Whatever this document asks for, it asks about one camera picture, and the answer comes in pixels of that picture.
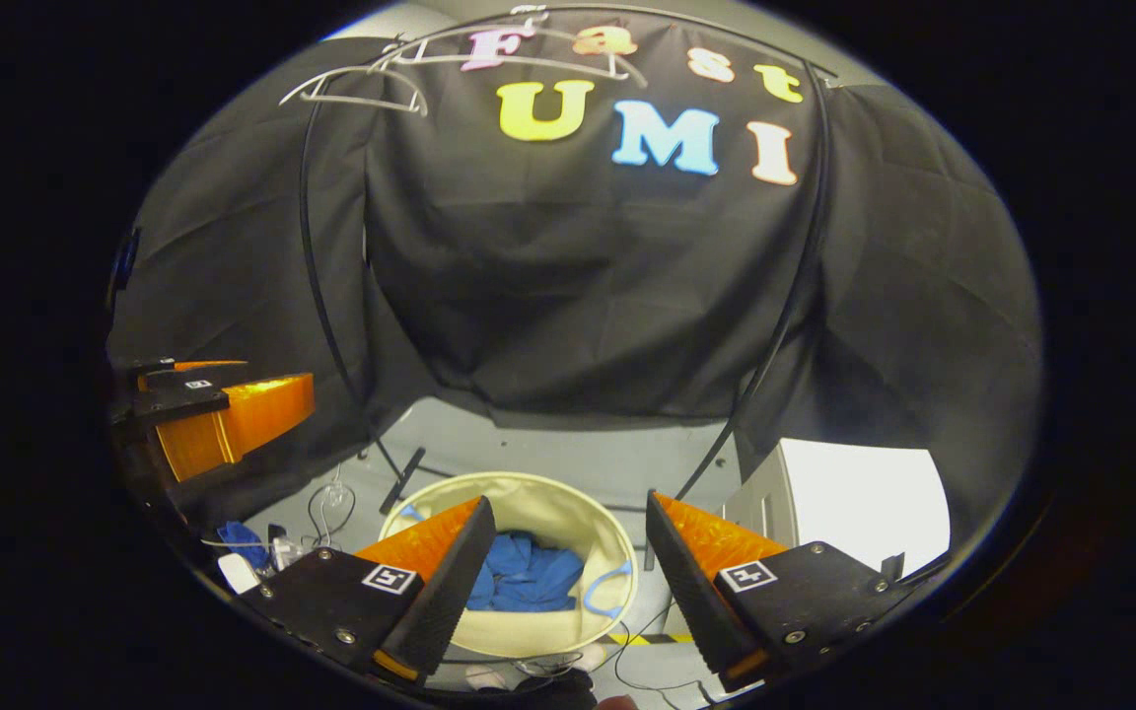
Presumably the thin white cable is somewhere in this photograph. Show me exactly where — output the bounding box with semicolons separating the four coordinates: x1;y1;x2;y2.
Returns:
307;481;359;550

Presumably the black metal clothes rack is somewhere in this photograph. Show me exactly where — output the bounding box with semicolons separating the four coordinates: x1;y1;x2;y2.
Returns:
297;5;837;514

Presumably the blue corduroy jacket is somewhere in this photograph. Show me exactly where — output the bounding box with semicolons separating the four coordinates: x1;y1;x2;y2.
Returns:
464;531;587;614

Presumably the small white box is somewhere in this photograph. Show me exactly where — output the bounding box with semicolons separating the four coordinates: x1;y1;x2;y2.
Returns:
218;554;260;595

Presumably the white plastic clothes hanger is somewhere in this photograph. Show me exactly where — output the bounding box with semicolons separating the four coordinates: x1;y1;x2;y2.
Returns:
386;22;648;90
279;64;429;117

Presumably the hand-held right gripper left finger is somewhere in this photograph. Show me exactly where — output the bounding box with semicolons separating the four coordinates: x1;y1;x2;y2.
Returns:
252;496;498;686

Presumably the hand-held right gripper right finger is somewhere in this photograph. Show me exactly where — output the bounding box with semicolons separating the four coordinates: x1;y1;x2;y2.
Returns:
645;490;914;693

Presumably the small blue cloth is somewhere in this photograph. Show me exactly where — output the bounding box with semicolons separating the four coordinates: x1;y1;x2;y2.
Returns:
218;521;271;570

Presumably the white cabinet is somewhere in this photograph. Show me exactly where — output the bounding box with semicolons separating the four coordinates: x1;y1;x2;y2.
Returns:
723;439;954;578

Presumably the beige laundry hamper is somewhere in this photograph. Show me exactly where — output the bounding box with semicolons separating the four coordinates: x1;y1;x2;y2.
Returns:
378;471;640;660

